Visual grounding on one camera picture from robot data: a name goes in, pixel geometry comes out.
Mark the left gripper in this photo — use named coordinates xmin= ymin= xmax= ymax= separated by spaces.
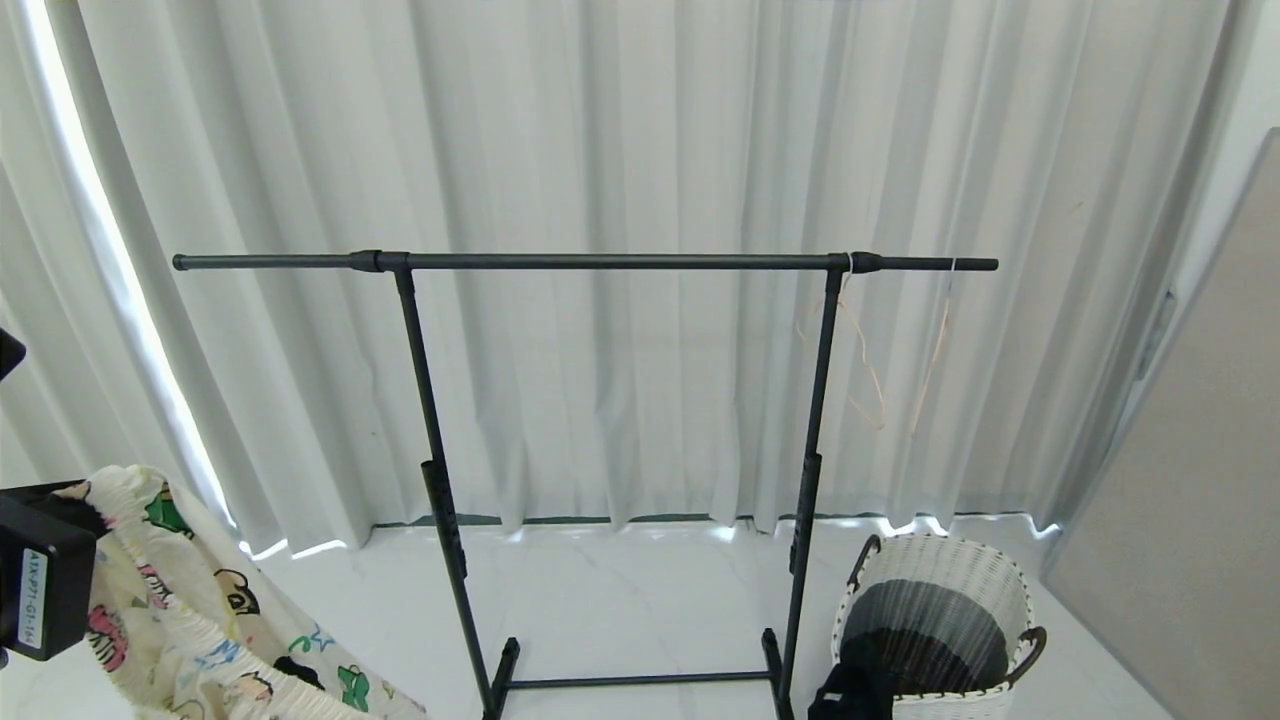
xmin=0 ymin=483 xmax=109 ymax=663

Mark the cream printed garment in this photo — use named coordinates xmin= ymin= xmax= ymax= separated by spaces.
xmin=48 ymin=463 xmax=433 ymax=720

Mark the black clothes rack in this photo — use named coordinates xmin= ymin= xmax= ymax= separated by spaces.
xmin=172 ymin=250 xmax=999 ymax=720

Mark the pink clothes hanger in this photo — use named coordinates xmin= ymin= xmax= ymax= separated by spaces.
xmin=908 ymin=262 xmax=959 ymax=438
xmin=795 ymin=270 xmax=889 ymax=433

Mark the white laundry basket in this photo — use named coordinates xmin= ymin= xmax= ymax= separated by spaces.
xmin=832 ymin=533 xmax=1049 ymax=720

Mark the white curtain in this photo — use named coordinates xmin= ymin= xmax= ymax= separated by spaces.
xmin=0 ymin=0 xmax=1241 ymax=561

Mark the black garment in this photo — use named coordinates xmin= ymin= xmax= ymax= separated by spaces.
xmin=807 ymin=660 xmax=898 ymax=720

